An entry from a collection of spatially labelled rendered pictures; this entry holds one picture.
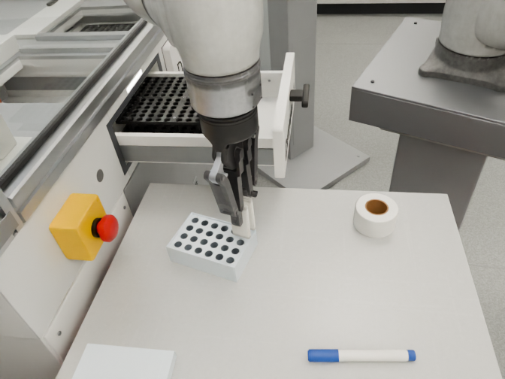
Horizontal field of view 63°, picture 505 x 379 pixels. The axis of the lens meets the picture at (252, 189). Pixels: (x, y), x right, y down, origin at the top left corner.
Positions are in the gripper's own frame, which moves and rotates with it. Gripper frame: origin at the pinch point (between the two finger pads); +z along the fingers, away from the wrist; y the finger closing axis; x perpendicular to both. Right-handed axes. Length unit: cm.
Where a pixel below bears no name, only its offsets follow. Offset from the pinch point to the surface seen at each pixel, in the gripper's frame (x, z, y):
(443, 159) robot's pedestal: -29, 18, 49
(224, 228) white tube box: 4.1, 4.9, 0.5
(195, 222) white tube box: 9.8, 5.3, 0.5
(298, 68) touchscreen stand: 31, 33, 115
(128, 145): 25.7, -3.8, 6.3
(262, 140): 1.6, -5.4, 13.1
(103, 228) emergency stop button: 15.0, -5.4, -13.2
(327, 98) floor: 34, 84, 179
